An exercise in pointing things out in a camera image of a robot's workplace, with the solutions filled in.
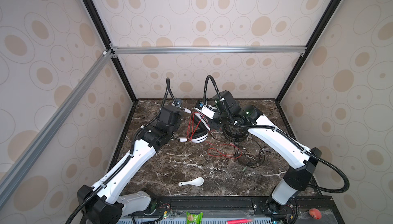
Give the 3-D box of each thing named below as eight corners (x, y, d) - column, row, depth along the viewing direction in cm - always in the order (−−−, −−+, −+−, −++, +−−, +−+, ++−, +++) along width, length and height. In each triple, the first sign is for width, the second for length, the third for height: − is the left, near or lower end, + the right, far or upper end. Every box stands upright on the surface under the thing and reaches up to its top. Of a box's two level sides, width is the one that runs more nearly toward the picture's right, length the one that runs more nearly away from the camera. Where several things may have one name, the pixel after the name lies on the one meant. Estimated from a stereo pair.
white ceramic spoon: (178, 185, 82) (178, 184, 80) (179, 178, 84) (178, 177, 83) (203, 185, 82) (203, 184, 80) (203, 178, 84) (203, 177, 83)
